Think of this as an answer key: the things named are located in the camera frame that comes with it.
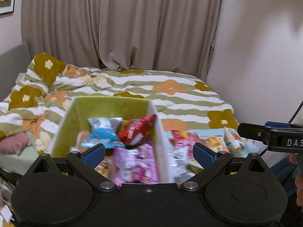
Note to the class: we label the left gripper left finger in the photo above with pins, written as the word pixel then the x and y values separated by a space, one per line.
pixel 85 163

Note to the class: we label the pink plush toy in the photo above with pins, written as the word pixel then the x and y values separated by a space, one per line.
pixel 15 144

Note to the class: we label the red potato stix bag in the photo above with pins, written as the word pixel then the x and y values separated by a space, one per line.
pixel 134 131

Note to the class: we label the person right hand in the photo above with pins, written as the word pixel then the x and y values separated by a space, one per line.
pixel 298 182

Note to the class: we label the cheese fries snack bag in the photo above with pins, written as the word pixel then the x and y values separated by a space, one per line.
pixel 234 143

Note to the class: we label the blue white snack bag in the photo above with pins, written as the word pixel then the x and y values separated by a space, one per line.
pixel 104 131

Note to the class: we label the yellow gold snack bag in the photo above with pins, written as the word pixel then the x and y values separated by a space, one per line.
pixel 106 168

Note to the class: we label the pink cotton candy snack bag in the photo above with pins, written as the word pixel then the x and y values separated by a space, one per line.
pixel 185 139

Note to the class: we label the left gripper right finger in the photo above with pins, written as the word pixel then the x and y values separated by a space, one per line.
pixel 212 163

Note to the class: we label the beige curtain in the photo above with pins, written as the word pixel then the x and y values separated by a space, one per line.
pixel 165 35

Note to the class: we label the floral striped green blanket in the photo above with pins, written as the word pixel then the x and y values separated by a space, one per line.
pixel 39 101

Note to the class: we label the green cardboard box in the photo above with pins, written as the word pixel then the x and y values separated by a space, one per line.
pixel 85 107

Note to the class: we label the grey bed headboard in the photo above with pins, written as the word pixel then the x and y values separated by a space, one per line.
pixel 13 62

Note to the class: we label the purple snack bag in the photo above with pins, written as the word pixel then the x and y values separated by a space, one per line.
pixel 137 165

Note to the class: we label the white orange snack bag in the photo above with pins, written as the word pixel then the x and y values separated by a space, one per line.
pixel 215 143

